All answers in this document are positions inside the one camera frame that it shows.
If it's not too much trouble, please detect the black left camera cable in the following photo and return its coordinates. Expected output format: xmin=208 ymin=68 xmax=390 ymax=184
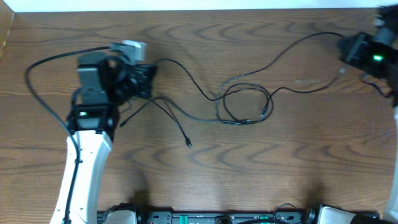
xmin=24 ymin=45 xmax=113 ymax=224

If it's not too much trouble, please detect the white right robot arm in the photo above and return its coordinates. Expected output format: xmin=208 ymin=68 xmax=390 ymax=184
xmin=337 ymin=4 xmax=397 ymax=121

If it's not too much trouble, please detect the brown cardboard panel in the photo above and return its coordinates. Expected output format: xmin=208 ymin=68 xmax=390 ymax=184
xmin=0 ymin=0 xmax=15 ymax=57

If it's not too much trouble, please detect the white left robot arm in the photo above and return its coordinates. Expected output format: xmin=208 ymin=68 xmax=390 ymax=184
xmin=50 ymin=50 xmax=157 ymax=223

